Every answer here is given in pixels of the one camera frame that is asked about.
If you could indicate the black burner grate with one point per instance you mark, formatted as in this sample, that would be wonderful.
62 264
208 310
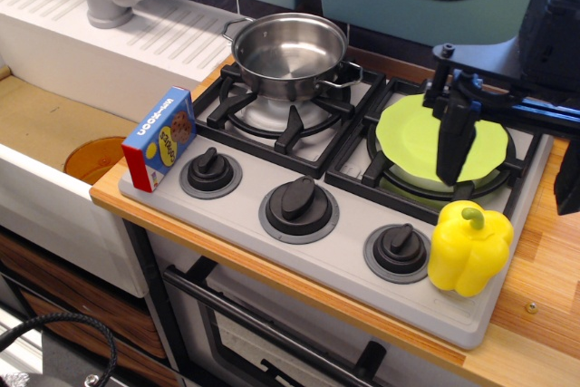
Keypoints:
301 136
363 170

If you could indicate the black right stove knob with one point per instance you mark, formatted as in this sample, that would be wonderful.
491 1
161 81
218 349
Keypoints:
398 254

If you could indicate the stainless steel pot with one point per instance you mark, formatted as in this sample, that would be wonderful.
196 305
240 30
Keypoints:
291 56

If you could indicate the white toy sink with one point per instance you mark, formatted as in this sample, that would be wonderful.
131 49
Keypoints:
84 83

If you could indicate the lime green plate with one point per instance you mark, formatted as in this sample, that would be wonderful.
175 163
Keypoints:
408 135

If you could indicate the black right burner grate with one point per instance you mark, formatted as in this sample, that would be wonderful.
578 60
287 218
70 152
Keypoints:
363 170

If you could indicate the black middle stove knob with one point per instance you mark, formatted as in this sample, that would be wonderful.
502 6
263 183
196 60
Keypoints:
299 212

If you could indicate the wooden drawer unit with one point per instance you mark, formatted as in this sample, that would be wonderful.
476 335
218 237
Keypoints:
43 283

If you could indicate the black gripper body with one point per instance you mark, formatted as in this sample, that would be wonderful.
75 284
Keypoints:
532 89

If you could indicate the blue cookie box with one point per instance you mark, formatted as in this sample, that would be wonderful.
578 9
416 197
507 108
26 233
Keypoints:
156 144

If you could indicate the oven door with black handle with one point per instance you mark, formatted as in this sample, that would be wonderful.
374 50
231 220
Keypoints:
193 283

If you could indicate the black left burner grate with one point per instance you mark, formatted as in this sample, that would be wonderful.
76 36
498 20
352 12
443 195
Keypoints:
301 136

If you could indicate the black left stove knob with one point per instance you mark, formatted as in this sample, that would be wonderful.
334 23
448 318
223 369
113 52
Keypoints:
210 175

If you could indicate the black stove knob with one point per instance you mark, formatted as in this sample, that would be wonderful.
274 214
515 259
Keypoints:
299 212
210 175
398 254

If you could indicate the yellow toy bell pepper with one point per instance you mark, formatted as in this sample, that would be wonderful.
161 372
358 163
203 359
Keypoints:
469 246

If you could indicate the grey toy stove top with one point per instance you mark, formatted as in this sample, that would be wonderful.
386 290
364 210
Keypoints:
351 207

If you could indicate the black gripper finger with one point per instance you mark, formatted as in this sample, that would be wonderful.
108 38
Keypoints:
458 115
566 185

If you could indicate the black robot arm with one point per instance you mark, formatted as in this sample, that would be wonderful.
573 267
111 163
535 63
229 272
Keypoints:
548 22

